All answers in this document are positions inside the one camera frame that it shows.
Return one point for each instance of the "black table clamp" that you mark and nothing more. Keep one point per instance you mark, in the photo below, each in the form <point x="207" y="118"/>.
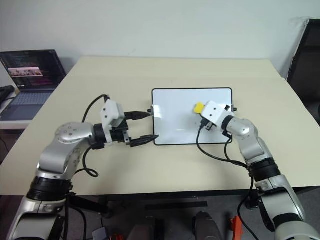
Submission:
<point x="252" y="202"/>

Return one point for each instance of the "small orange plastic part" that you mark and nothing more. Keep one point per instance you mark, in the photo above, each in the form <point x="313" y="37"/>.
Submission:
<point x="118" y="237"/>

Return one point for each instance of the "black-framed small whiteboard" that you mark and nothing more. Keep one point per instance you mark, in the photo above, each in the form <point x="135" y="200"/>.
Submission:
<point x="175" y="117"/>

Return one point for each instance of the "orange plastic clamp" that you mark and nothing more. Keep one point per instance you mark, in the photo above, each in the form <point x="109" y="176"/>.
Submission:
<point x="236" y="227"/>

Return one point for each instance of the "black bag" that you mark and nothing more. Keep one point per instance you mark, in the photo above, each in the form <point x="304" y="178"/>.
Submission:
<point x="6" y="95"/>

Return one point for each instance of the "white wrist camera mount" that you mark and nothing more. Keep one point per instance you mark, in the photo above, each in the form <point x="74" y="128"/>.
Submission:
<point x="215" y="112"/>
<point x="110" y="111"/>

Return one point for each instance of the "black table frame bar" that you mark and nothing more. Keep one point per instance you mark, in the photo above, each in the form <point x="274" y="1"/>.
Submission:
<point x="175" y="196"/>

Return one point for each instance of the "dark rounded shape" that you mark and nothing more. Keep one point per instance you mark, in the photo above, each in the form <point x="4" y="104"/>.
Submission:
<point x="145" y="230"/>
<point x="206" y="227"/>

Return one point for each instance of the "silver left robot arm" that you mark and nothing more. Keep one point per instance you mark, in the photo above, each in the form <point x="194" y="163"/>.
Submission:
<point x="72" y="132"/>

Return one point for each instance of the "open grey laptop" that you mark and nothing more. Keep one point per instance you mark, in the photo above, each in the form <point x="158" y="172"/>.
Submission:
<point x="32" y="67"/>

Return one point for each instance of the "yellow whiteboard eraser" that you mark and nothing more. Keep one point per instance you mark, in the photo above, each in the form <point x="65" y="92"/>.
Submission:
<point x="198" y="107"/>

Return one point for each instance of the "grey flat card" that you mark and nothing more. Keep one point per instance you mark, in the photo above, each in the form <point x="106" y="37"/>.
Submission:
<point x="100" y="234"/>

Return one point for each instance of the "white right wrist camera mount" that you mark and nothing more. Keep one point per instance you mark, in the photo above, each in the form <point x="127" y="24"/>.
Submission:
<point x="215" y="112"/>

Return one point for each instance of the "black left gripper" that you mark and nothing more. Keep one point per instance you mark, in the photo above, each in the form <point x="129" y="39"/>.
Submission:
<point x="120" y="133"/>

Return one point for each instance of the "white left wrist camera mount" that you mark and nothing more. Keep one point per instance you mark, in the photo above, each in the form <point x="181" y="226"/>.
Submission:
<point x="110" y="111"/>

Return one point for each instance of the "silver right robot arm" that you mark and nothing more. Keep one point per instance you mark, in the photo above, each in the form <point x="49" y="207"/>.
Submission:
<point x="243" y="130"/>

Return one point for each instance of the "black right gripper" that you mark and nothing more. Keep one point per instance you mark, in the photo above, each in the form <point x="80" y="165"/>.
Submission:
<point x="207" y="125"/>

